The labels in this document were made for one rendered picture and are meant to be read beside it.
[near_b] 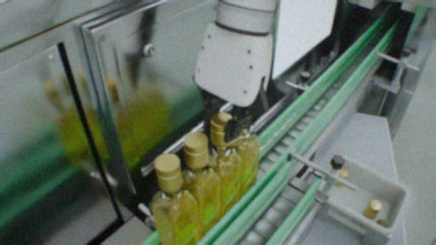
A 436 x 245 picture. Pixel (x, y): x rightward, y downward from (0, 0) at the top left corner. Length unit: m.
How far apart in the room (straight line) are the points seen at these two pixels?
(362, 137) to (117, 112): 0.87
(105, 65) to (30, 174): 0.20
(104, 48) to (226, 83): 0.17
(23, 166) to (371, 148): 0.99
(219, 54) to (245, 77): 0.05
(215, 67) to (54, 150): 0.27
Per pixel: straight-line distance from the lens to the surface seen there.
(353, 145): 1.13
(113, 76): 0.48
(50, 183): 0.56
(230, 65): 0.44
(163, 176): 0.44
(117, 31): 0.46
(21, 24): 0.40
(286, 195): 0.77
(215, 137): 0.51
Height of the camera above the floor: 1.49
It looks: 41 degrees down
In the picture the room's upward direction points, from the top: straight up
